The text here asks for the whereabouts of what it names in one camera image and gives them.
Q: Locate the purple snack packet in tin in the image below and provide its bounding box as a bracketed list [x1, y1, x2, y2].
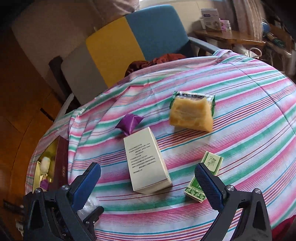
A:
[40, 179, 49, 191]

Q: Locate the purple snack packet on bed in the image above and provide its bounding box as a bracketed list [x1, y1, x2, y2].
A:
[115, 113, 144, 136]

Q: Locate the pink curtain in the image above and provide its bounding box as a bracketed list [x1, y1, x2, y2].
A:
[233, 0, 265, 41]

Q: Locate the pink green striped bedsheet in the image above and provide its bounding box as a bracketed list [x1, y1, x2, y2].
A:
[25, 50, 295, 240]

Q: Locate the gold metal tin box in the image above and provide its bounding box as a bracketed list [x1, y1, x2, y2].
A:
[32, 136, 69, 191]

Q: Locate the grey yellow blue headboard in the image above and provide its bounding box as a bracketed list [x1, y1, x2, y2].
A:
[61, 5, 194, 105]

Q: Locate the green white small box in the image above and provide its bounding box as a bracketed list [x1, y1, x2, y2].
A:
[184, 151, 223, 202]

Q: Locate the packaged yellow cake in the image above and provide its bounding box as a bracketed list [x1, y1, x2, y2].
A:
[169, 91, 215, 133]

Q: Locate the dark red cloth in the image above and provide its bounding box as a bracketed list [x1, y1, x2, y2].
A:
[125, 53, 187, 77]

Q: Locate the white wrapped ball on bed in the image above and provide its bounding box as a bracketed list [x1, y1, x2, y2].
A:
[77, 196, 99, 220]

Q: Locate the white product box on desk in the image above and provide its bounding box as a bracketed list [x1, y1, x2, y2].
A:
[201, 9, 222, 31]

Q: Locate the cream wrapped bun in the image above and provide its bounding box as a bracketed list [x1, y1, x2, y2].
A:
[40, 157, 51, 175]

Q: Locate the white cardboard box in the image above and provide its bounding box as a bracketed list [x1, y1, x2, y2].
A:
[123, 127, 172, 195]

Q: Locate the wooden desk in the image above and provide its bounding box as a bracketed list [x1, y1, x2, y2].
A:
[193, 30, 265, 48]

